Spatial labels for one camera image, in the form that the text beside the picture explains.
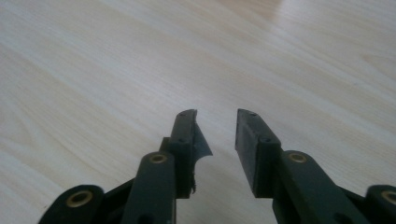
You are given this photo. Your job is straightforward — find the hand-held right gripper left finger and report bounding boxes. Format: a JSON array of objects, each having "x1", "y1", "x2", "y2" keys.
[{"x1": 120, "y1": 108, "x2": 214, "y2": 224}]

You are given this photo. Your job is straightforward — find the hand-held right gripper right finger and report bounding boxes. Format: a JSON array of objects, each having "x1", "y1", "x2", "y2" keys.
[{"x1": 234, "y1": 108, "x2": 372, "y2": 224}]

